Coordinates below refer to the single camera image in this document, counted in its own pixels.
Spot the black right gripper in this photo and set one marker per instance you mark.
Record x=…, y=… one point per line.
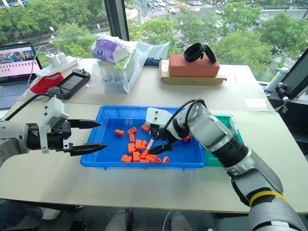
x=168, y=142

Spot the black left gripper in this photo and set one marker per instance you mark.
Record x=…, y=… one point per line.
x=57, y=139

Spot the white battery with red end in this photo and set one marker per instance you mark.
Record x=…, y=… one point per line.
x=150, y=144

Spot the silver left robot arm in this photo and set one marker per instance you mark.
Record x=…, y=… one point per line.
x=12, y=137

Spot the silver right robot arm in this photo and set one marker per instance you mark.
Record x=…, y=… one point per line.
x=245, y=166

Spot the blue plastic bin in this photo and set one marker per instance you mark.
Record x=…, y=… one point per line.
x=108, y=151

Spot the green plastic bin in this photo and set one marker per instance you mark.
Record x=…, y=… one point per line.
x=213, y=162

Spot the orange plastic block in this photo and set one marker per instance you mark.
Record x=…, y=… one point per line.
x=132, y=130
x=166, y=159
x=144, y=154
x=119, y=132
x=145, y=128
x=132, y=138
x=140, y=144
x=136, y=156
x=186, y=138
x=157, y=160
x=131, y=147
x=126, y=158
x=151, y=157

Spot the black handheld game console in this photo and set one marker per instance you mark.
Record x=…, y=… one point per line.
x=69, y=83

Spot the red and white cloth shoe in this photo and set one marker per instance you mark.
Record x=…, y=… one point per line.
x=47, y=83

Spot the flat cardboard box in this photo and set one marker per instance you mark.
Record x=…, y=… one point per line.
x=192, y=80

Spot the white power strip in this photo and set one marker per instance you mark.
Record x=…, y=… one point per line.
x=48, y=69

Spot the white plug charger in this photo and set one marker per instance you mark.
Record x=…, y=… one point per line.
x=61, y=57
x=51, y=59

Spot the blue patterned packet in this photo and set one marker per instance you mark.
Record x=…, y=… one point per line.
x=154, y=61

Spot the clear plastic bag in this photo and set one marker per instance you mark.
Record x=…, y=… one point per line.
x=134, y=62

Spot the brick red box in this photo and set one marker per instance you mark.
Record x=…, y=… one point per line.
x=192, y=67

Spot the purple tissue pack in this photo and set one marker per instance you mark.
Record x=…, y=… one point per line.
x=106, y=51

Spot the open laptop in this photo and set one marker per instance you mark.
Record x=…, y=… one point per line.
x=16, y=65

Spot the white paper label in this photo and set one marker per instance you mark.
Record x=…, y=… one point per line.
x=255, y=103

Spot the black monitor clamp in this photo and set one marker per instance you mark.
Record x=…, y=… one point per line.
x=282, y=93

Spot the white water bottle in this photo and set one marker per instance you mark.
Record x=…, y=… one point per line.
x=276, y=79

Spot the black monitor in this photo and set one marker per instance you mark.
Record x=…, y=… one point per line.
x=297, y=77

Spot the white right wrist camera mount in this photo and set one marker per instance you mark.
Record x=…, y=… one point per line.
x=156, y=115

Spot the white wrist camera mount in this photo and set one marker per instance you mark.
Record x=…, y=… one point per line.
x=54, y=108
x=156, y=115

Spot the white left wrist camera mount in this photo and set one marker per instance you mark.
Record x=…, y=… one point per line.
x=54, y=108

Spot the dark window frame post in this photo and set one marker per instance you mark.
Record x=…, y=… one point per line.
x=116, y=19

